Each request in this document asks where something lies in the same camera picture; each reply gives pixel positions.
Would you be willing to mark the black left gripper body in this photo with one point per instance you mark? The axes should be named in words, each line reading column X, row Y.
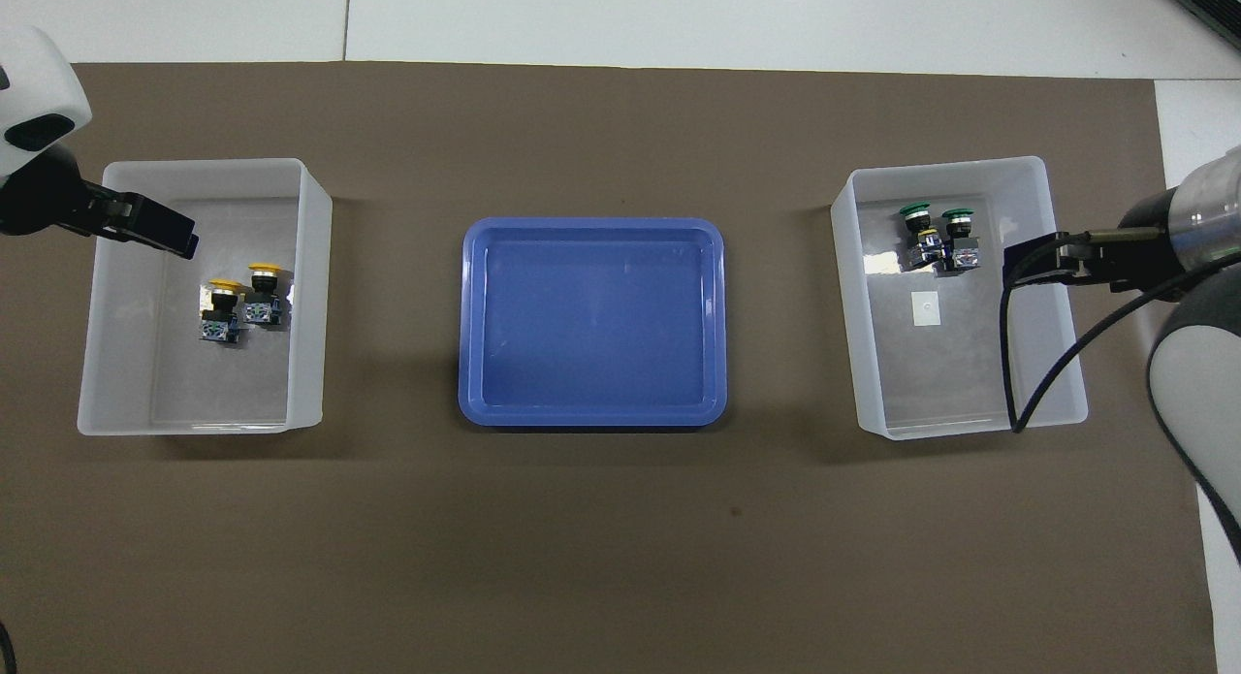
column 39, row 204

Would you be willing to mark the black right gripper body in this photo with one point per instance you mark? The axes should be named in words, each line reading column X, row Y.
column 1149, row 262

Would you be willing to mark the green push button switch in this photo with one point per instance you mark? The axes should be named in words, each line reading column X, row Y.
column 960, row 245

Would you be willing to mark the green button switch yellow label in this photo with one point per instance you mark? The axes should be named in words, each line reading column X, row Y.
column 921, row 238

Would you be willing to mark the yellow push button switch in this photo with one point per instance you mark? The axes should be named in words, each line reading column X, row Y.
column 221, row 315
column 262, row 301

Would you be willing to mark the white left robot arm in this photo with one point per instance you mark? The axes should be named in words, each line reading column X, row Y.
column 39, row 82

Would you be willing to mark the white paper label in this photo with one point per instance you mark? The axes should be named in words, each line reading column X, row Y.
column 927, row 307

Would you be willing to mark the translucent white plastic box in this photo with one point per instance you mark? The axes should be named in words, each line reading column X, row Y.
column 175, row 393
column 970, row 383

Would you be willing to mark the grey ribbed device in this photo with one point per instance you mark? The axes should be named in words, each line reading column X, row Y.
column 1212, row 0

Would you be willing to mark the blue plastic tray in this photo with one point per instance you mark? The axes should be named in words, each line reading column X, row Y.
column 591, row 325

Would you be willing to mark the brown paper mat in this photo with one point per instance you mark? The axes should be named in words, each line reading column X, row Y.
column 620, row 558

